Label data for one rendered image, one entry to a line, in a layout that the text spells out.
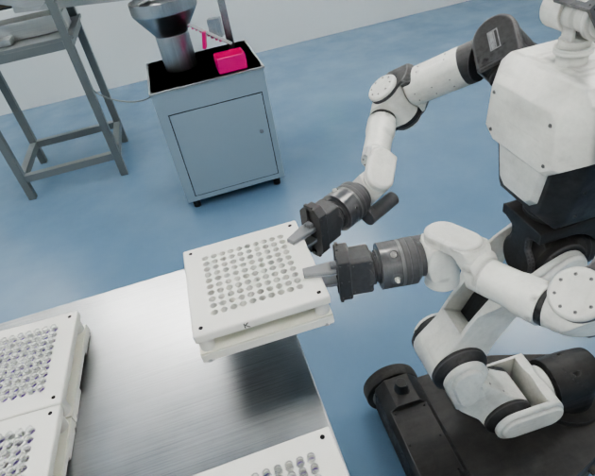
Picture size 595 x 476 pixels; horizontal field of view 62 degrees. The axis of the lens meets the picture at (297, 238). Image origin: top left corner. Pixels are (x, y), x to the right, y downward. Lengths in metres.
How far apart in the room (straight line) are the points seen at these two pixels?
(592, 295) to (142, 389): 0.81
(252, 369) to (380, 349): 1.13
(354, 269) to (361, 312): 1.35
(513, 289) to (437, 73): 0.57
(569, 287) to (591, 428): 1.05
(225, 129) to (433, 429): 1.94
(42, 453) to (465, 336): 0.89
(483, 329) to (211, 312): 0.65
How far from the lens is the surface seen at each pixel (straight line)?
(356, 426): 1.90
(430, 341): 1.29
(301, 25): 5.71
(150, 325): 1.19
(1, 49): 3.60
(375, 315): 2.21
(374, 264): 0.89
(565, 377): 1.66
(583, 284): 0.78
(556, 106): 0.93
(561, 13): 0.98
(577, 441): 1.76
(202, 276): 0.97
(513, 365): 1.71
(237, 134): 2.90
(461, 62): 1.19
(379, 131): 1.21
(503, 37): 1.14
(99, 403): 1.10
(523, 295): 0.83
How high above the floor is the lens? 1.64
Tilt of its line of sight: 38 degrees down
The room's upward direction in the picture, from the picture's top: 11 degrees counter-clockwise
